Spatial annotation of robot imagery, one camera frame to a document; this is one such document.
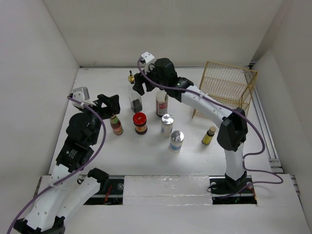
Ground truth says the black mounting rail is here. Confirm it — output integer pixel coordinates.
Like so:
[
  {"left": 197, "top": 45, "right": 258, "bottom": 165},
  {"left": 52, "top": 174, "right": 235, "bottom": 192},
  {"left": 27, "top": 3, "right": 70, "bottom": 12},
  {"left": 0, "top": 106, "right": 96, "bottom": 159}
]
[{"left": 86, "top": 176, "right": 257, "bottom": 205}]

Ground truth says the silver lid shaker front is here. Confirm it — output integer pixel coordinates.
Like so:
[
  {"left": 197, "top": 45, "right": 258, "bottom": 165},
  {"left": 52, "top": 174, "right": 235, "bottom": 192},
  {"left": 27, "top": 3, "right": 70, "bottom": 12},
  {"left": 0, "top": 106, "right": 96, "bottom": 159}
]
[{"left": 169, "top": 131, "right": 184, "bottom": 153}]

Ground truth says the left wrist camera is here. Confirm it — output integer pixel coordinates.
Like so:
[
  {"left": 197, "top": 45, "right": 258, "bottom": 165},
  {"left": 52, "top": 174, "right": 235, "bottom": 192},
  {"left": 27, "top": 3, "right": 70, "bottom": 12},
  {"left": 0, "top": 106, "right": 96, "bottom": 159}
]
[{"left": 71, "top": 87, "right": 96, "bottom": 109}]

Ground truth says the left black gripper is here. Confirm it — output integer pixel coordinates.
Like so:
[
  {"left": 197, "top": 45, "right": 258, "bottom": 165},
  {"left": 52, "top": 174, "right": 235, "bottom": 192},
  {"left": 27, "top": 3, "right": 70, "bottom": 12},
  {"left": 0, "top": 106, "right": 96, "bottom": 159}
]
[{"left": 79, "top": 94, "right": 119, "bottom": 144}]

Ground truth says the glass cruet gold spout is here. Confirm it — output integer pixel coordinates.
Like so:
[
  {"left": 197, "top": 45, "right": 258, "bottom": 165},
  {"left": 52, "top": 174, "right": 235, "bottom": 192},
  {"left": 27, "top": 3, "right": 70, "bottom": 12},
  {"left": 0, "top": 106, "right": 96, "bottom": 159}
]
[{"left": 128, "top": 70, "right": 143, "bottom": 113}]

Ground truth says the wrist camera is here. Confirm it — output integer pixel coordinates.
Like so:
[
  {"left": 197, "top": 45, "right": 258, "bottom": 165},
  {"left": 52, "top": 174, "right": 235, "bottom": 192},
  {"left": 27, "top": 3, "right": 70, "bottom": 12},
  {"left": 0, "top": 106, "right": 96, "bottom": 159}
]
[
  {"left": 71, "top": 87, "right": 96, "bottom": 109},
  {"left": 139, "top": 52, "right": 156, "bottom": 74}
]

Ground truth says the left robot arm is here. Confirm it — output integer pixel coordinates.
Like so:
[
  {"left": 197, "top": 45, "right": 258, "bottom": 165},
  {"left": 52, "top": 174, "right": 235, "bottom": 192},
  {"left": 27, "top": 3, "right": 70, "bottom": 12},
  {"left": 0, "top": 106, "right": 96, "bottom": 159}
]
[{"left": 9, "top": 90, "right": 120, "bottom": 234}]

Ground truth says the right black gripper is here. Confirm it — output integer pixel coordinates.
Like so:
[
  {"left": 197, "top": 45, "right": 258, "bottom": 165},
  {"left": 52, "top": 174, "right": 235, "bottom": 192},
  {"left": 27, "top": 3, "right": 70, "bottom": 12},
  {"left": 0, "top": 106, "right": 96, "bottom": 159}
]
[{"left": 132, "top": 62, "right": 167, "bottom": 96}]

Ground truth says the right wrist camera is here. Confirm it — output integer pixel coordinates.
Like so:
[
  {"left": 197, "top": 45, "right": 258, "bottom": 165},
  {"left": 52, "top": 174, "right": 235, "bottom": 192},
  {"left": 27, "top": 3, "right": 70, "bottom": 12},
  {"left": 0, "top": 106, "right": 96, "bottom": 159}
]
[{"left": 139, "top": 52, "right": 156, "bottom": 74}]

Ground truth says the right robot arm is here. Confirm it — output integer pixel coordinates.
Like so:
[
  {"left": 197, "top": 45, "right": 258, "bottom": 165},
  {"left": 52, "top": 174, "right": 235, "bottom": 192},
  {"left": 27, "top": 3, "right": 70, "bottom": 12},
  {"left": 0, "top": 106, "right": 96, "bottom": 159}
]
[{"left": 134, "top": 54, "right": 248, "bottom": 194}]

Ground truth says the red lid sauce jar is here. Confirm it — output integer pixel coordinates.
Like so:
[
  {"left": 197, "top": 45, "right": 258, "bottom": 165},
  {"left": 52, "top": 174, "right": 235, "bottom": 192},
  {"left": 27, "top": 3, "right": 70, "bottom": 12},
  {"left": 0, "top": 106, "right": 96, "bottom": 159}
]
[{"left": 133, "top": 112, "right": 148, "bottom": 135}]

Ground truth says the small red sauce bottle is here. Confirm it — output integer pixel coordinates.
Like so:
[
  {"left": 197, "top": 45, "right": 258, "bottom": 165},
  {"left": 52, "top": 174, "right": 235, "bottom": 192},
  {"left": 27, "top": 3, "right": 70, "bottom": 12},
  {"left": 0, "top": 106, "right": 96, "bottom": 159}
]
[{"left": 110, "top": 115, "right": 123, "bottom": 136}]

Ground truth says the silver lid shaker rear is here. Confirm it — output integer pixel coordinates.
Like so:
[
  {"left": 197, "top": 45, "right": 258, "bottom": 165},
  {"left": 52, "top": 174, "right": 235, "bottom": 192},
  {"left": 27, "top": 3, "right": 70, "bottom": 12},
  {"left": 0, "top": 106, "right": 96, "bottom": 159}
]
[{"left": 161, "top": 114, "right": 174, "bottom": 137}]

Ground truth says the silver lid shaker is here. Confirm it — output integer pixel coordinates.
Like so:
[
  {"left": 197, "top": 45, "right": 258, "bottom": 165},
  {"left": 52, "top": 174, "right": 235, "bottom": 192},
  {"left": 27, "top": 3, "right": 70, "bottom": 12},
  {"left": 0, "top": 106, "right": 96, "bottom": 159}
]
[
  {"left": 169, "top": 131, "right": 184, "bottom": 153},
  {"left": 161, "top": 114, "right": 174, "bottom": 137}
]

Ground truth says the gold wire basket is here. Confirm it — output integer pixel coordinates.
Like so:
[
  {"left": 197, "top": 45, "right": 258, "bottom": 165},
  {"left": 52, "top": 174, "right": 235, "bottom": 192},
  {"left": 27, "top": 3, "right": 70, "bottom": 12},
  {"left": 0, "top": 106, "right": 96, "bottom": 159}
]
[{"left": 199, "top": 61, "right": 257, "bottom": 114}]

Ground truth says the small yellow label bottle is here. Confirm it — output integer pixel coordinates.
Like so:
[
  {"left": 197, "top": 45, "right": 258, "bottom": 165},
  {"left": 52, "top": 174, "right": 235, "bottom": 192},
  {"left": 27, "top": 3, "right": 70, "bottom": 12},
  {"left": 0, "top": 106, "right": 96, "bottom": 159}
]
[{"left": 202, "top": 126, "right": 216, "bottom": 145}]

